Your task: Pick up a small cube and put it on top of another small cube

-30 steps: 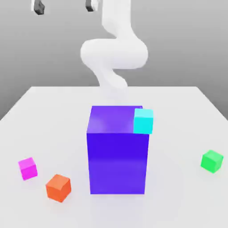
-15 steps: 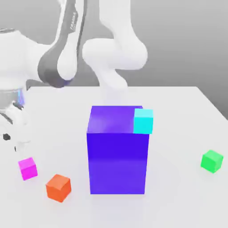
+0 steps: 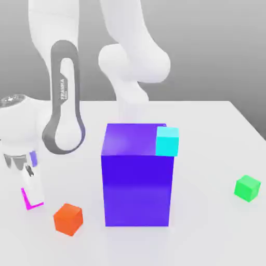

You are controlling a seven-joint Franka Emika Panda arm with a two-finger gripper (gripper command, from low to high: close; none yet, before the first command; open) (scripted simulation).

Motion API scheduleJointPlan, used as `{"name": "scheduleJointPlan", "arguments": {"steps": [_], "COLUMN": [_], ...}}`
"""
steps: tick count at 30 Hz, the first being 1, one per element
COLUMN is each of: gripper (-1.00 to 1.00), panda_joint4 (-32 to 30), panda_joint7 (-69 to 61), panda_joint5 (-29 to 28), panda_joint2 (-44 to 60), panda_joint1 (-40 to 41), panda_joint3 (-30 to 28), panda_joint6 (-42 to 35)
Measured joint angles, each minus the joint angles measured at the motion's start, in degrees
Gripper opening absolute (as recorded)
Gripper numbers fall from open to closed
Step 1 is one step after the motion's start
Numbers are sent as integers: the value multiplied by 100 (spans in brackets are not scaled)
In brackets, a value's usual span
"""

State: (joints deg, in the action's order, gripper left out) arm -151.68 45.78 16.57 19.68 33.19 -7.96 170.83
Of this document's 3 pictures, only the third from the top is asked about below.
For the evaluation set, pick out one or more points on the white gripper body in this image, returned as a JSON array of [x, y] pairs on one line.
[[34, 190]]

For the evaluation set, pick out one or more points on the small magenta cube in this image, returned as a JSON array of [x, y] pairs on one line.
[[28, 205]]

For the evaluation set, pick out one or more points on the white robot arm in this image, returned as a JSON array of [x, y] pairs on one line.
[[133, 62]]

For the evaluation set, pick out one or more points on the small orange cube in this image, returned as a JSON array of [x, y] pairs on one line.
[[67, 220]]

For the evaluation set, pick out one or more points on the small cyan cube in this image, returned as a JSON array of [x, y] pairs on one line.
[[167, 142]]

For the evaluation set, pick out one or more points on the small green cube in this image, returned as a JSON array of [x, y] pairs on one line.
[[247, 189]]

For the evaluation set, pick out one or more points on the large purple box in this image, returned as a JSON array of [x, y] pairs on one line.
[[137, 187]]

